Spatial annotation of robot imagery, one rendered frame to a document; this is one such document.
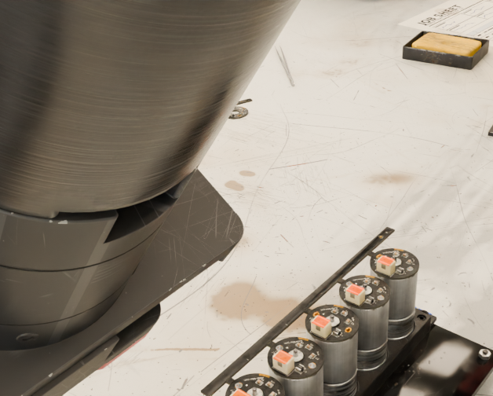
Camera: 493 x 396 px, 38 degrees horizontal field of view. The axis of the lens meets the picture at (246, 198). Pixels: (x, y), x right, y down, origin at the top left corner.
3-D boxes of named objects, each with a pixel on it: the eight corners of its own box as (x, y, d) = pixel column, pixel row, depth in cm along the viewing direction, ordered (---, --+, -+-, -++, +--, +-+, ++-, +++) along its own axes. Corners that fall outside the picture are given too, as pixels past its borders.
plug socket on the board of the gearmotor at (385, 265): (397, 269, 37) (398, 258, 36) (388, 277, 36) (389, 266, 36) (384, 263, 37) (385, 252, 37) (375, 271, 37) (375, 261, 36)
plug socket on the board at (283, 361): (297, 364, 31) (297, 353, 31) (286, 376, 31) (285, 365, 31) (283, 357, 32) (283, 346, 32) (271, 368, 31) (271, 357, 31)
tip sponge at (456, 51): (488, 52, 77) (490, 38, 76) (471, 70, 73) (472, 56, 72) (421, 42, 81) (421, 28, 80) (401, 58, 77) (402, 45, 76)
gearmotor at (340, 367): (366, 394, 36) (368, 317, 34) (337, 425, 35) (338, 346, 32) (325, 372, 38) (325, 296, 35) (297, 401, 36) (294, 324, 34)
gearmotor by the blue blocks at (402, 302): (421, 332, 40) (428, 258, 37) (398, 357, 38) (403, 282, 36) (382, 314, 41) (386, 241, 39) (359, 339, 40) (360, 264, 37)
